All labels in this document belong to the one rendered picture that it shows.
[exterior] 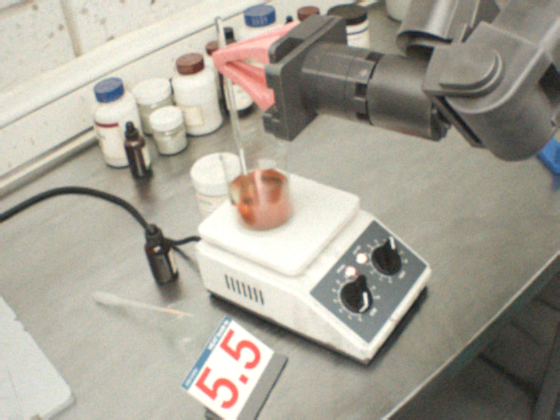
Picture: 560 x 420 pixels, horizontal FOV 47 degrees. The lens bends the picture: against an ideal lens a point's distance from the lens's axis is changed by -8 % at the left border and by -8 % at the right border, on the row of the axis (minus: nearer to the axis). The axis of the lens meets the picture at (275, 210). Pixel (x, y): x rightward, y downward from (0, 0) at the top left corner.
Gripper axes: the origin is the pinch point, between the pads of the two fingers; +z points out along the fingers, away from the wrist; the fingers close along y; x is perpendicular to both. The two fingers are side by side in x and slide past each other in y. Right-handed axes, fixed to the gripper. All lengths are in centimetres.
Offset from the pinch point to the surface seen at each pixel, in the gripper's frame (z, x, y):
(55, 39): 43.9, 10.2, -14.9
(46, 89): 41.8, 15.3, -9.4
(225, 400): -6.4, 24.3, 15.8
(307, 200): -3.7, 17.1, -4.2
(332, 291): -10.4, 20.0, 3.2
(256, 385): -7.3, 25.4, 12.4
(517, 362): -20, 93, -54
